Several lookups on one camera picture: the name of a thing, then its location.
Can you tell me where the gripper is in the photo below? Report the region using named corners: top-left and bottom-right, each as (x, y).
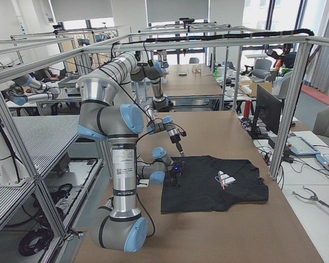
top-left (171, 175), bottom-right (182, 188)
top-left (170, 134), bottom-right (184, 157)

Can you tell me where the black graphic t-shirt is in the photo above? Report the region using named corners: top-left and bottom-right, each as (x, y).
top-left (161, 156), bottom-right (269, 213)

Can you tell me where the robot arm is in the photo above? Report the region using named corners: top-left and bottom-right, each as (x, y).
top-left (78, 52), bottom-right (180, 253)
top-left (131, 60), bottom-right (186, 156)

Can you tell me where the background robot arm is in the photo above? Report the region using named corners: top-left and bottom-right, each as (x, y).
top-left (2, 74), bottom-right (60, 106)

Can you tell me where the black Huawei monitor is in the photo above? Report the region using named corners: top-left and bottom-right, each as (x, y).
top-left (250, 84), bottom-right (282, 140)

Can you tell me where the teach pendant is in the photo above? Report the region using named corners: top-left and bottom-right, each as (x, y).
top-left (286, 136), bottom-right (320, 156)

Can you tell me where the metal grabber tool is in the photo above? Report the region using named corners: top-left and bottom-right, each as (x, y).
top-left (292, 186), bottom-right (329, 209)

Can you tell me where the aluminium frame post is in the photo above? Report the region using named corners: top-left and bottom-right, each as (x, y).
top-left (269, 42), bottom-right (312, 180)

